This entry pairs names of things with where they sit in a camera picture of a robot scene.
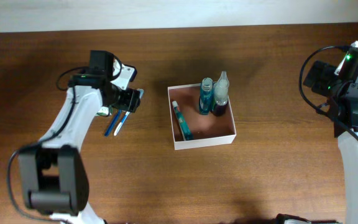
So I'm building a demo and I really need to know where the blue disposable razor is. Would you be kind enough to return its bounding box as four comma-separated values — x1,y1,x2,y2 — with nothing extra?
104,110,122,137

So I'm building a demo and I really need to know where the right black camera cable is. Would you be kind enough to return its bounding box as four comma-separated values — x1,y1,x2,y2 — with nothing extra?
298,45,358,169

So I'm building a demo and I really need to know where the blue white toothbrush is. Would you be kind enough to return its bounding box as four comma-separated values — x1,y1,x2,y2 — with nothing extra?
114,88,144,136

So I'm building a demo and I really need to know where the left black camera cable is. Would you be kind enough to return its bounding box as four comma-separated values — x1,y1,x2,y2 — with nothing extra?
6,56,124,223

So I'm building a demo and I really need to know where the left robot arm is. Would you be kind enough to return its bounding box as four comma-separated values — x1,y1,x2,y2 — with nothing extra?
6,50,142,223

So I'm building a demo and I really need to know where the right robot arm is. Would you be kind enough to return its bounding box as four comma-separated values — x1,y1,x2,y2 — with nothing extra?
298,41,358,223

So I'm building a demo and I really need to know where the blue mouthwash bottle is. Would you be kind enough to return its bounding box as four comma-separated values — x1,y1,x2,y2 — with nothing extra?
199,77,213,115

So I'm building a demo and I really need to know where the teal toothpaste tube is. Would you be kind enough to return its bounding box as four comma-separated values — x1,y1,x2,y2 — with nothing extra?
172,101,194,141

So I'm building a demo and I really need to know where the green white soap box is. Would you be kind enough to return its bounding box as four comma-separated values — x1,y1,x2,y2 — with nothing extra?
96,106,112,117

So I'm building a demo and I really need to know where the white open cardboard box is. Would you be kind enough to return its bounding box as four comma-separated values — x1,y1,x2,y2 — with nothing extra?
167,83,237,150

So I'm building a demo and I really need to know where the black camera cable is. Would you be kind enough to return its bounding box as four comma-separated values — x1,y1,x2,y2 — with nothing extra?
6,56,124,223
298,45,358,169

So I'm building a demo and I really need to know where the purple hand soap pump bottle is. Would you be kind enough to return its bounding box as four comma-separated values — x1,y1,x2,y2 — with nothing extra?
211,71,229,116

